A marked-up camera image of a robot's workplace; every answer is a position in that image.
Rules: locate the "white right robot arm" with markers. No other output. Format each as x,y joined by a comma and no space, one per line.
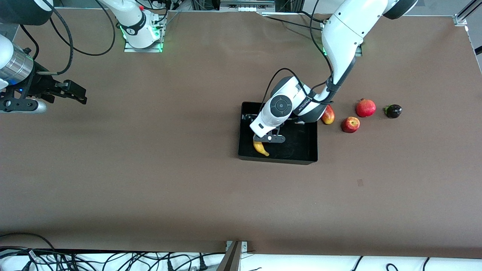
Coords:
131,17

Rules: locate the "black rectangular plastic box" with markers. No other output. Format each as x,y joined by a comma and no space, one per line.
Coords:
297,150

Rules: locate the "red pomegranate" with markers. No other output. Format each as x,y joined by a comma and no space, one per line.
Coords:
365,108

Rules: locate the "red yellow apple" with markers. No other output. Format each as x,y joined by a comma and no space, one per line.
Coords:
350,125

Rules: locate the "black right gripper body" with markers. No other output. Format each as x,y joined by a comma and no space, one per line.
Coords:
38,86

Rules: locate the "small metal edge bracket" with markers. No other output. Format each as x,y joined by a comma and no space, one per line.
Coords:
244,246

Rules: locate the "yellow banana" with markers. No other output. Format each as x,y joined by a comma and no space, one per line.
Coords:
261,148

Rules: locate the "silver metal rail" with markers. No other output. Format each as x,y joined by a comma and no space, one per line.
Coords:
244,3

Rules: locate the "aluminium corner bracket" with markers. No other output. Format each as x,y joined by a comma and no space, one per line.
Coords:
460,19

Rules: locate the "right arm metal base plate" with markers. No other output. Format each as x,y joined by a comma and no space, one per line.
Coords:
143,50

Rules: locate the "red yellow mango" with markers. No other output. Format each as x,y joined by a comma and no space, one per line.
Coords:
328,116

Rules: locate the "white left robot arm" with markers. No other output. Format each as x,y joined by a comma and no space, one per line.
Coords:
342,34

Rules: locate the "grey metal post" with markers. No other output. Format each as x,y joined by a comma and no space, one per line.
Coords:
230,259

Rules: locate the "dark purple mangosteen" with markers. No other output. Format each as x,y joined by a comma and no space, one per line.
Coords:
394,111

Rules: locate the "white power strip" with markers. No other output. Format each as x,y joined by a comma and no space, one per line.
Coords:
248,8

